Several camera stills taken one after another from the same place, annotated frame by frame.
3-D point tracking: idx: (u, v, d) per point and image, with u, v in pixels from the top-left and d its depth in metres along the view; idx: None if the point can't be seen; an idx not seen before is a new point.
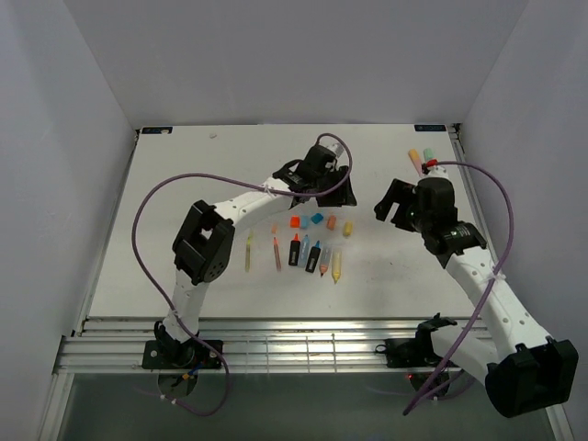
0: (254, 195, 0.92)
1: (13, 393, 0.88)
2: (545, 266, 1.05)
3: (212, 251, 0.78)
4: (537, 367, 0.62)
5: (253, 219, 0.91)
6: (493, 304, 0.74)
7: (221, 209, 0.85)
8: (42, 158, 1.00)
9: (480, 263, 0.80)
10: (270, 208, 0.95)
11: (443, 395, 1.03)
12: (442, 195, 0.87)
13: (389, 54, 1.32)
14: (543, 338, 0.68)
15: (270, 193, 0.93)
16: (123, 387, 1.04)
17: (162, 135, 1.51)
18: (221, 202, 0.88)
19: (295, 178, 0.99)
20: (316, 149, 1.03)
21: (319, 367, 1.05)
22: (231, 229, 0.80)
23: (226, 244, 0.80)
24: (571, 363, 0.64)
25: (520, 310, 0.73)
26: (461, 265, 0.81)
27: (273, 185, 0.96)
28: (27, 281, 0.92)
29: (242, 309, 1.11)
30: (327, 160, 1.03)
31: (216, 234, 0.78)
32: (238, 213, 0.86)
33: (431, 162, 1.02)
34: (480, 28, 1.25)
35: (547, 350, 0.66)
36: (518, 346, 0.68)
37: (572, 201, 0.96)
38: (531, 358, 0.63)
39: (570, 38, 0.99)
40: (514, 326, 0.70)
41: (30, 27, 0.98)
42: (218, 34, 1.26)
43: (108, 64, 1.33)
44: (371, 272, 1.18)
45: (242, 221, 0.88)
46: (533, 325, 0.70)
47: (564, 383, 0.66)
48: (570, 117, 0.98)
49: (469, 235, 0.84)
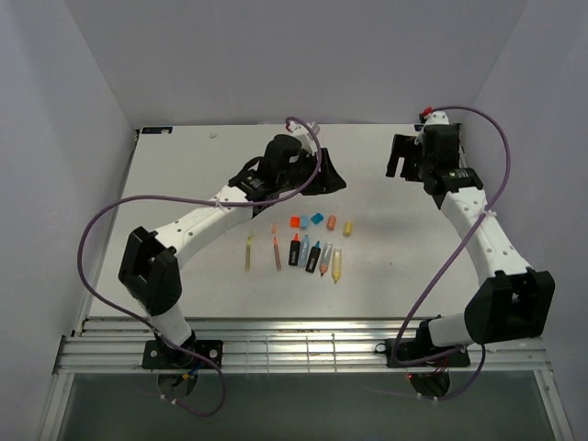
0: (203, 211, 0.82)
1: (12, 394, 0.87)
2: (545, 265, 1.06)
3: (155, 288, 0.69)
4: (512, 290, 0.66)
5: (207, 236, 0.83)
6: (480, 237, 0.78)
7: (163, 235, 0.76)
8: (43, 157, 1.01)
9: (472, 201, 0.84)
10: (226, 220, 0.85)
11: (443, 395, 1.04)
12: (446, 138, 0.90)
13: (390, 54, 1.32)
14: (524, 267, 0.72)
15: (221, 207, 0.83)
16: (124, 387, 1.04)
17: (162, 135, 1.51)
18: (165, 225, 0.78)
19: (255, 183, 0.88)
20: (274, 145, 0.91)
21: (320, 367, 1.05)
22: (175, 260, 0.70)
23: (172, 277, 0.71)
24: (547, 292, 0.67)
25: (505, 243, 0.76)
26: (456, 201, 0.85)
27: (226, 195, 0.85)
28: (27, 281, 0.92)
29: (243, 309, 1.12)
30: (288, 155, 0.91)
31: (156, 270, 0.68)
32: (183, 237, 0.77)
33: (428, 111, 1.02)
34: (480, 29, 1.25)
35: (525, 281, 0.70)
36: (497, 272, 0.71)
37: (571, 201, 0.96)
38: (507, 281, 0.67)
39: (570, 39, 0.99)
40: (496, 255, 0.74)
41: (30, 26, 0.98)
42: (218, 34, 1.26)
43: (108, 64, 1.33)
44: (371, 272, 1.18)
45: (192, 243, 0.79)
46: (515, 255, 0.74)
47: (540, 313, 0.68)
48: (570, 117, 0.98)
49: (468, 177, 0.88)
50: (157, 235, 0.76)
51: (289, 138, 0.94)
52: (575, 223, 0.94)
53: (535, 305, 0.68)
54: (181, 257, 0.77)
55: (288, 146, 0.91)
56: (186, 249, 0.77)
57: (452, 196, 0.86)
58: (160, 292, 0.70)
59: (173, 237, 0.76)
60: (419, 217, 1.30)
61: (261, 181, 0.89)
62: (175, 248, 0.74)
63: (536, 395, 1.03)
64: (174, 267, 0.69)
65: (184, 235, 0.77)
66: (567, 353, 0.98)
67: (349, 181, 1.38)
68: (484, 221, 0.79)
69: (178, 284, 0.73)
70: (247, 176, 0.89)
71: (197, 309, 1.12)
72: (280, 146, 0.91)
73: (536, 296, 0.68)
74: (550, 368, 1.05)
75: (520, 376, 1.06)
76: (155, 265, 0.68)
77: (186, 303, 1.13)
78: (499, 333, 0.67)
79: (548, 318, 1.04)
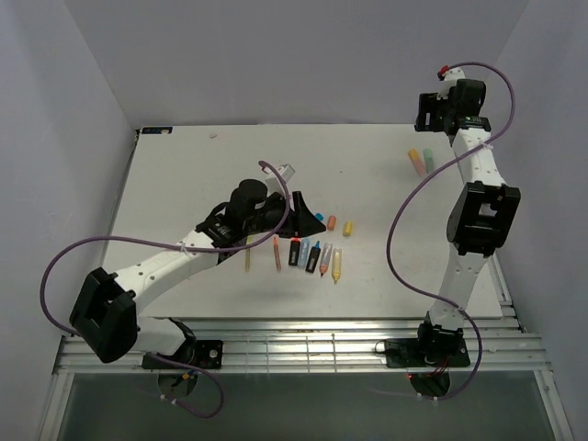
0: (168, 254, 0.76)
1: (12, 393, 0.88)
2: (545, 265, 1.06)
3: (111, 333, 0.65)
4: (480, 193, 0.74)
5: (169, 282, 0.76)
6: (472, 160, 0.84)
7: (122, 278, 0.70)
8: (43, 158, 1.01)
9: (477, 137, 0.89)
10: (190, 265, 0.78)
11: (443, 395, 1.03)
12: (471, 86, 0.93)
13: (390, 54, 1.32)
14: (500, 184, 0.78)
15: (186, 252, 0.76)
16: (123, 387, 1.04)
17: (162, 135, 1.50)
18: (126, 266, 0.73)
19: (222, 230, 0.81)
20: (237, 192, 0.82)
21: (319, 367, 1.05)
22: (134, 304, 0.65)
23: (130, 323, 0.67)
24: (514, 203, 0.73)
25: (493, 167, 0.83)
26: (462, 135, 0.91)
27: (193, 239, 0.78)
28: (27, 281, 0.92)
29: (243, 309, 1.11)
30: (255, 201, 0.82)
31: (113, 314, 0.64)
32: (143, 281, 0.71)
33: (445, 69, 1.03)
34: (481, 28, 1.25)
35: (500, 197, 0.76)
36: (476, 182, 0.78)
37: (571, 201, 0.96)
38: (480, 187, 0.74)
39: (569, 39, 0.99)
40: (480, 173, 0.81)
41: (30, 25, 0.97)
42: (218, 35, 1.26)
43: (108, 64, 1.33)
44: (371, 272, 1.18)
45: (152, 289, 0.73)
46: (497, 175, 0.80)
47: (507, 222, 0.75)
48: (569, 117, 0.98)
49: (481, 122, 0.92)
50: (117, 277, 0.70)
51: (257, 182, 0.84)
52: (575, 223, 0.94)
53: (504, 213, 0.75)
54: (140, 304, 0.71)
55: (254, 191, 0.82)
56: (144, 295, 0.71)
57: (462, 130, 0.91)
58: (117, 338, 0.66)
59: (132, 281, 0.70)
60: (419, 217, 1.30)
61: (229, 227, 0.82)
62: (134, 292, 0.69)
63: (536, 396, 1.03)
64: (131, 312, 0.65)
65: (144, 279, 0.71)
66: (567, 353, 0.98)
67: (349, 181, 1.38)
68: (480, 151, 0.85)
69: (135, 329, 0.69)
70: (215, 222, 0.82)
71: (197, 309, 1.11)
72: (246, 191, 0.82)
73: (504, 204, 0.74)
74: (550, 368, 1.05)
75: (520, 376, 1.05)
76: (112, 310, 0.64)
77: (186, 303, 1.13)
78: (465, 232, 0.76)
79: (549, 319, 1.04)
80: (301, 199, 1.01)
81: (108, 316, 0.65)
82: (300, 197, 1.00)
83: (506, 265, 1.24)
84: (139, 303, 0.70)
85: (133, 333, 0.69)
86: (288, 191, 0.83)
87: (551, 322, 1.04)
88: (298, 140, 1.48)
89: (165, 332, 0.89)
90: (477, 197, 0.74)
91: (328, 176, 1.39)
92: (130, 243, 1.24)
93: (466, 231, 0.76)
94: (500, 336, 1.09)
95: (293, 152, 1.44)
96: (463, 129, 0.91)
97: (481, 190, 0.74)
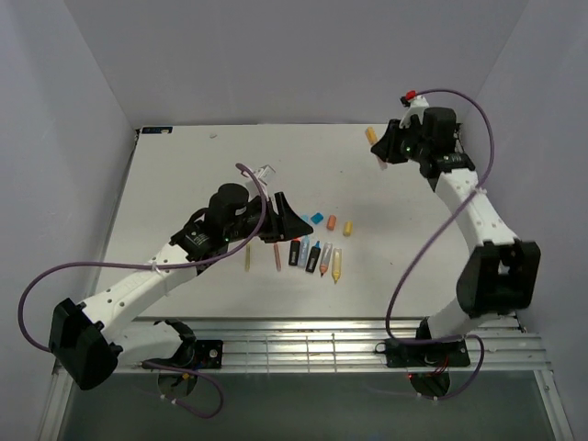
0: (140, 277, 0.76)
1: (13, 394, 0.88)
2: (546, 266, 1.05)
3: (85, 361, 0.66)
4: (496, 256, 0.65)
5: (144, 303, 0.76)
6: (470, 211, 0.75)
7: (90, 310, 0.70)
8: (43, 157, 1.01)
9: (463, 180, 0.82)
10: (163, 281, 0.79)
11: (444, 395, 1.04)
12: (443, 121, 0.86)
13: (389, 54, 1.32)
14: (511, 236, 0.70)
15: (159, 270, 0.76)
16: (124, 388, 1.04)
17: (162, 135, 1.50)
18: (96, 295, 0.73)
19: (199, 239, 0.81)
20: (215, 198, 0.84)
21: (320, 367, 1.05)
22: (102, 335, 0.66)
23: (103, 351, 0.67)
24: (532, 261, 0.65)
25: (491, 208, 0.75)
26: (446, 182, 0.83)
27: (166, 255, 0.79)
28: (26, 281, 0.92)
29: (243, 309, 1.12)
30: (235, 208, 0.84)
31: (83, 344, 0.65)
32: (113, 309, 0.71)
33: (411, 95, 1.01)
34: (481, 28, 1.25)
35: (514, 255, 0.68)
36: (486, 242, 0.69)
37: (571, 201, 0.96)
38: (492, 251, 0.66)
39: (570, 39, 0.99)
40: (485, 227, 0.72)
41: (30, 24, 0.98)
42: (218, 35, 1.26)
43: (107, 63, 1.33)
44: (371, 272, 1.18)
45: (125, 314, 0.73)
46: (504, 228, 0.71)
47: (530, 286, 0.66)
48: (569, 118, 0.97)
49: (461, 161, 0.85)
50: (84, 309, 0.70)
51: (235, 187, 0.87)
52: (575, 225, 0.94)
53: (522, 277, 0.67)
54: (110, 333, 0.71)
55: (232, 197, 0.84)
56: (116, 322, 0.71)
57: (446, 178, 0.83)
58: (91, 365, 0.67)
59: (101, 311, 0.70)
60: (419, 216, 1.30)
61: (207, 236, 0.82)
62: (103, 324, 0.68)
63: (535, 395, 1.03)
64: (103, 341, 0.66)
65: (114, 308, 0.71)
66: (567, 355, 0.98)
67: (348, 181, 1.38)
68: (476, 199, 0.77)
69: (114, 356, 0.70)
70: (193, 231, 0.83)
71: (197, 310, 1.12)
72: (225, 198, 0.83)
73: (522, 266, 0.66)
74: (550, 368, 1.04)
75: (521, 376, 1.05)
76: (83, 340, 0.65)
77: (186, 303, 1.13)
78: (484, 304, 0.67)
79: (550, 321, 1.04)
80: (284, 200, 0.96)
81: (80, 344, 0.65)
82: (282, 197, 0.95)
83: None
84: (108, 333, 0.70)
85: (112, 360, 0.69)
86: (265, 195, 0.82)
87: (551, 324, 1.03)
88: (298, 140, 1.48)
89: (157, 340, 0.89)
90: (494, 265, 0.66)
91: (328, 176, 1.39)
92: (130, 243, 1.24)
93: (487, 303, 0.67)
94: (500, 336, 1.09)
95: (292, 152, 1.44)
96: (446, 173, 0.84)
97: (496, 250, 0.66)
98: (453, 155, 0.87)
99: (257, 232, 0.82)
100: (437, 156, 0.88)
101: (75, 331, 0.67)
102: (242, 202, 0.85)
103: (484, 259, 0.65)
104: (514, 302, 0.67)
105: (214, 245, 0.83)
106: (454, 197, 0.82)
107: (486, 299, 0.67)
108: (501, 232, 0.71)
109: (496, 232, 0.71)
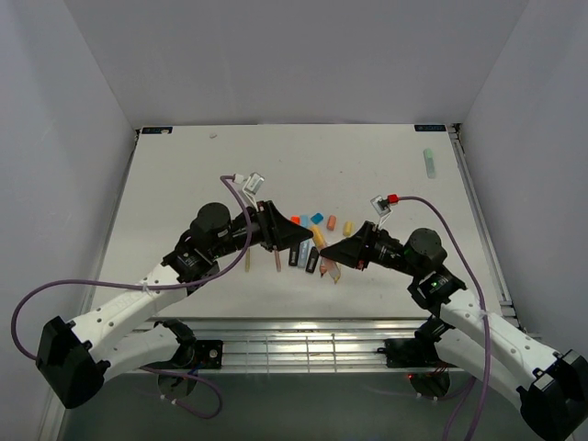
0: (130, 296, 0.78)
1: (13, 395, 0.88)
2: (547, 268, 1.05)
3: (73, 379, 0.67)
4: (554, 384, 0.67)
5: (134, 322, 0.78)
6: (497, 339, 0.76)
7: (79, 327, 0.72)
8: (43, 158, 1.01)
9: (468, 304, 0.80)
10: (154, 303, 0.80)
11: (443, 396, 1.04)
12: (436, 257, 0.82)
13: (390, 54, 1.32)
14: (551, 354, 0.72)
15: (150, 290, 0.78)
16: (125, 387, 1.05)
17: (162, 135, 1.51)
18: (86, 312, 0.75)
19: (190, 260, 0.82)
20: (196, 225, 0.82)
21: (320, 367, 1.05)
22: (87, 360, 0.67)
23: (90, 370, 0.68)
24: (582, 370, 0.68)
25: (513, 327, 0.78)
26: (452, 310, 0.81)
27: (157, 276, 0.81)
28: (26, 283, 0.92)
29: (243, 309, 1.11)
30: (218, 231, 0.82)
31: (71, 363, 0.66)
32: (103, 329, 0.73)
33: (394, 197, 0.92)
34: (482, 28, 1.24)
35: (559, 366, 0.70)
36: (536, 372, 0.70)
37: (572, 203, 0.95)
38: (546, 379, 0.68)
39: (568, 42, 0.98)
40: (523, 354, 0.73)
41: (30, 26, 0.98)
42: (218, 35, 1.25)
43: (107, 64, 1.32)
44: (371, 272, 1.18)
45: (114, 333, 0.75)
46: (540, 345, 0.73)
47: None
48: (570, 118, 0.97)
49: (449, 281, 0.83)
50: (74, 326, 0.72)
51: (219, 208, 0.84)
52: (576, 227, 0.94)
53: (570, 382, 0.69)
54: (99, 351, 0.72)
55: (214, 221, 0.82)
56: (105, 342, 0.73)
57: (453, 308, 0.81)
58: (73, 389, 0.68)
59: (90, 331, 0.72)
60: (420, 217, 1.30)
61: (197, 256, 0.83)
62: (91, 344, 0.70)
63: None
64: (91, 360, 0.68)
65: (103, 327, 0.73)
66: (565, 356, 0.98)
67: (349, 181, 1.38)
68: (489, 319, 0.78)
69: (98, 379, 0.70)
70: (184, 251, 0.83)
71: (197, 310, 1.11)
72: (206, 222, 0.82)
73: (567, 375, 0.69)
74: None
75: None
76: (69, 363, 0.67)
77: (186, 304, 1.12)
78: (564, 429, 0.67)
79: (550, 322, 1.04)
80: (274, 209, 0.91)
81: (67, 364, 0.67)
82: (271, 206, 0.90)
83: (505, 265, 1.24)
84: (96, 352, 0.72)
85: (97, 379, 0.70)
86: (243, 209, 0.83)
87: (550, 325, 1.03)
88: (298, 140, 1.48)
89: (149, 347, 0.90)
90: (556, 391, 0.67)
91: (329, 176, 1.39)
92: (130, 243, 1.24)
93: (567, 425, 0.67)
94: None
95: (291, 152, 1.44)
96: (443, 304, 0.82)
97: (553, 379, 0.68)
98: (442, 277, 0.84)
99: (244, 252, 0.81)
100: (427, 282, 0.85)
101: (63, 349, 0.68)
102: (225, 224, 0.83)
103: (548, 393, 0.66)
104: (586, 410, 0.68)
105: (205, 266, 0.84)
106: (465, 324, 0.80)
107: (564, 422, 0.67)
108: (538, 348, 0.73)
109: (536, 352, 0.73)
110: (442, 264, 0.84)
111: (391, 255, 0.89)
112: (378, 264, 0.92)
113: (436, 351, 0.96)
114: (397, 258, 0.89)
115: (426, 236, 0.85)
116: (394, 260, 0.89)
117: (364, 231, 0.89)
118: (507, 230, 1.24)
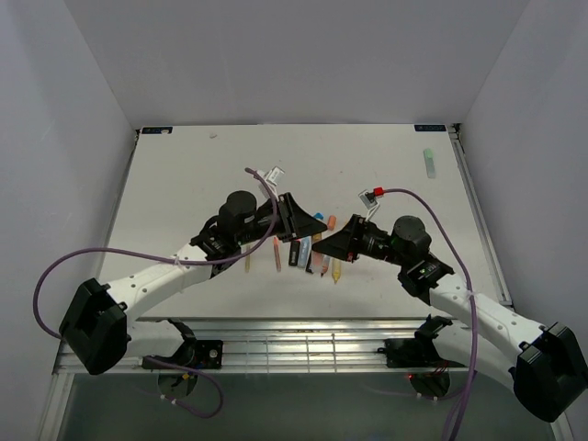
0: (162, 267, 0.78)
1: (12, 395, 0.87)
2: (547, 266, 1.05)
3: (103, 341, 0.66)
4: (541, 355, 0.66)
5: (162, 294, 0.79)
6: (484, 316, 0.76)
7: (115, 288, 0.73)
8: (44, 159, 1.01)
9: (455, 286, 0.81)
10: (184, 277, 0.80)
11: (443, 395, 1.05)
12: (422, 243, 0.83)
13: (389, 54, 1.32)
14: (537, 328, 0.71)
15: (180, 265, 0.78)
16: (125, 387, 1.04)
17: (162, 135, 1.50)
18: (119, 277, 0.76)
19: (216, 243, 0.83)
20: (223, 209, 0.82)
21: (320, 366, 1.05)
22: (125, 317, 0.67)
23: (120, 333, 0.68)
24: (569, 342, 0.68)
25: (499, 306, 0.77)
26: (441, 294, 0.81)
27: (187, 253, 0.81)
28: (25, 282, 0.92)
29: (242, 308, 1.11)
30: (245, 216, 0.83)
31: (106, 322, 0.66)
32: (136, 293, 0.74)
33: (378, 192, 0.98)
34: (481, 28, 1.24)
35: (546, 339, 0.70)
36: (521, 344, 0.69)
37: (572, 201, 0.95)
38: (532, 351, 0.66)
39: (568, 41, 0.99)
40: (509, 329, 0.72)
41: (30, 25, 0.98)
42: (218, 34, 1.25)
43: (107, 64, 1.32)
44: (371, 272, 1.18)
45: (144, 300, 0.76)
46: (526, 321, 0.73)
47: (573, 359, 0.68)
48: (570, 118, 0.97)
49: (437, 267, 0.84)
50: (109, 288, 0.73)
51: (245, 195, 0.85)
52: (576, 226, 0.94)
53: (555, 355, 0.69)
54: (130, 316, 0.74)
55: (243, 208, 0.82)
56: (136, 307, 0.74)
57: (437, 289, 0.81)
58: (106, 347, 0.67)
59: (124, 293, 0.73)
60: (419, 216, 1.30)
61: (222, 241, 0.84)
62: (126, 305, 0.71)
63: None
64: (124, 322, 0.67)
65: (137, 292, 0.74)
66: None
67: (349, 180, 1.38)
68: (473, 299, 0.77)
69: (126, 343, 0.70)
70: (209, 235, 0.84)
71: (197, 310, 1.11)
72: (234, 207, 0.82)
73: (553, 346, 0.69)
74: None
75: None
76: (106, 319, 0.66)
77: (186, 303, 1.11)
78: (557, 403, 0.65)
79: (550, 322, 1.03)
80: (293, 201, 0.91)
81: (101, 324, 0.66)
82: (290, 197, 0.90)
83: (505, 265, 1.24)
84: (130, 314, 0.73)
85: (123, 346, 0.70)
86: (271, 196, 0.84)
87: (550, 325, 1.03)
88: (298, 140, 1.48)
89: (161, 335, 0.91)
90: (544, 363, 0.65)
91: (328, 176, 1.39)
92: (130, 243, 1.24)
93: (559, 400, 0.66)
94: None
95: (291, 152, 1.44)
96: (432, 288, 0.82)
97: (539, 351, 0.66)
98: (430, 265, 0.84)
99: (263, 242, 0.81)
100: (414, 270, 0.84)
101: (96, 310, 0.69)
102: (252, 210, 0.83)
103: (536, 365, 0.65)
104: (574, 381, 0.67)
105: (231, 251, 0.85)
106: (453, 307, 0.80)
107: (556, 396, 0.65)
108: (525, 323, 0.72)
109: (522, 326, 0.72)
110: (427, 251, 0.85)
111: (380, 245, 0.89)
112: (368, 255, 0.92)
113: (436, 351, 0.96)
114: (385, 248, 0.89)
115: (411, 223, 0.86)
116: (382, 251, 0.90)
117: (352, 225, 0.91)
118: (507, 230, 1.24)
